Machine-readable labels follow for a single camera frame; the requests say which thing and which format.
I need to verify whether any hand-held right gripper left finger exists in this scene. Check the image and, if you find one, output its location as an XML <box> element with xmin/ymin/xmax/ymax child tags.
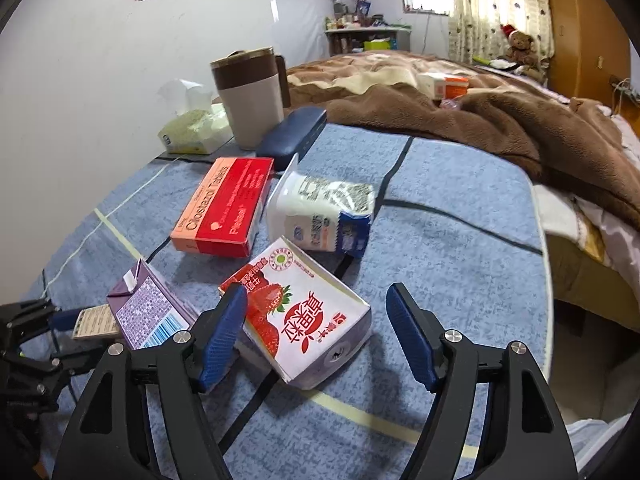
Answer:
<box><xmin>59</xmin><ymin>284</ymin><xmax>249</xmax><ymax>480</ymax></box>

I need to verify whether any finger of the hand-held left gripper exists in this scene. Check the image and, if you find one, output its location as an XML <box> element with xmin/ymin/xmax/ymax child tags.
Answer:
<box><xmin>47</xmin><ymin>342</ymin><xmax>108</xmax><ymax>383</ymax></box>
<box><xmin>0</xmin><ymin>299</ymin><xmax>77</xmax><ymax>351</ymax></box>

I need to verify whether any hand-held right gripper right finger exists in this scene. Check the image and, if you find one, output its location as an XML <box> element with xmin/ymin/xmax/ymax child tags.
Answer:
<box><xmin>386</xmin><ymin>282</ymin><xmax>578</xmax><ymax>480</ymax></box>

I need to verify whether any beige green small box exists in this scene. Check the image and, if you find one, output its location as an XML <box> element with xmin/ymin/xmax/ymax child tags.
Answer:
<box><xmin>71</xmin><ymin>304</ymin><xmax>121</xmax><ymax>341</ymax></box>

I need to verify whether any purple drink carton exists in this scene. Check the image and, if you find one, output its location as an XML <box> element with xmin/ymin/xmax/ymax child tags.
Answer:
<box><xmin>106</xmin><ymin>258</ymin><xmax>198</xmax><ymax>351</ymax></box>

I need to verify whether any strawberry drink carton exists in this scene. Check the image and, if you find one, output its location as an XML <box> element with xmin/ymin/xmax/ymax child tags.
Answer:
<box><xmin>219</xmin><ymin>236</ymin><xmax>373</xmax><ymax>390</ymax></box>

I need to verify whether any blue checked mat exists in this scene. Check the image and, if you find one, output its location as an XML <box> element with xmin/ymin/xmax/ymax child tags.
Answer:
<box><xmin>25</xmin><ymin>122</ymin><xmax>553</xmax><ymax>480</ymax></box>

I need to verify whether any red medicine box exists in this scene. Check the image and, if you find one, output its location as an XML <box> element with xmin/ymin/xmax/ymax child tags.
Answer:
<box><xmin>170</xmin><ymin>156</ymin><xmax>276</xmax><ymax>259</ymax></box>

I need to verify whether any white milk carton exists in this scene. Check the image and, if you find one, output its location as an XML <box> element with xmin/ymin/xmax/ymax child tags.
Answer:
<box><xmin>265</xmin><ymin>152</ymin><xmax>376</xmax><ymax>260</ymax></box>

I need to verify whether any green tissue pack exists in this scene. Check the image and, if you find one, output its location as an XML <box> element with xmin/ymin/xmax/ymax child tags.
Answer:
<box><xmin>156</xmin><ymin>79</ymin><xmax>235</xmax><ymax>156</ymax></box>

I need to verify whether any dark blue glasses case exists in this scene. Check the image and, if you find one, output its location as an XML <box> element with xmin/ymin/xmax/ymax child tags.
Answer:
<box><xmin>255</xmin><ymin>107</ymin><xmax>328</xmax><ymax>162</ymax></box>

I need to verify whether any brown fleece blanket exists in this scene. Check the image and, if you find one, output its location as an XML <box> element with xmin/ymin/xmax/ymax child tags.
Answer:
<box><xmin>285</xmin><ymin>50</ymin><xmax>640</xmax><ymax>221</ymax></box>

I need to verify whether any beige brown tumbler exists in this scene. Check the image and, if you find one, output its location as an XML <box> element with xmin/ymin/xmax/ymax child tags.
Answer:
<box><xmin>209</xmin><ymin>46</ymin><xmax>290</xmax><ymax>151</ymax></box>

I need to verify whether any orange white box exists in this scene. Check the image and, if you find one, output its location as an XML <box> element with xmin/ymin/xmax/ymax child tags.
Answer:
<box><xmin>417</xmin><ymin>72</ymin><xmax>471</xmax><ymax>101</ymax></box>

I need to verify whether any cluttered desk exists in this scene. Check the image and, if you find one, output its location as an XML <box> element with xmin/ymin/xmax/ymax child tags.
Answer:
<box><xmin>324</xmin><ymin>22</ymin><xmax>413</xmax><ymax>58</ymax></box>

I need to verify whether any brown teddy bear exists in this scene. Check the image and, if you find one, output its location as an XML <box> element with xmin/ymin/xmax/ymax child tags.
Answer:
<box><xmin>500</xmin><ymin>24</ymin><xmax>548</xmax><ymax>81</ymax></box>

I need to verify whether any white power strip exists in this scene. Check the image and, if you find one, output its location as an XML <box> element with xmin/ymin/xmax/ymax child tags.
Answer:
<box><xmin>610</xmin><ymin>75</ymin><xmax>640</xmax><ymax>103</ymax></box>

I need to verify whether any patterned curtain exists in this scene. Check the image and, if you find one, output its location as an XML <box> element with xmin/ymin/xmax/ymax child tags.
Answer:
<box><xmin>442</xmin><ymin>0</ymin><xmax>556</xmax><ymax>68</ymax></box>

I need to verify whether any wooden wardrobe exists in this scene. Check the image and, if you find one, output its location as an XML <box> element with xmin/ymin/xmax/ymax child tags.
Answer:
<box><xmin>540</xmin><ymin>0</ymin><xmax>633</xmax><ymax>101</ymax></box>

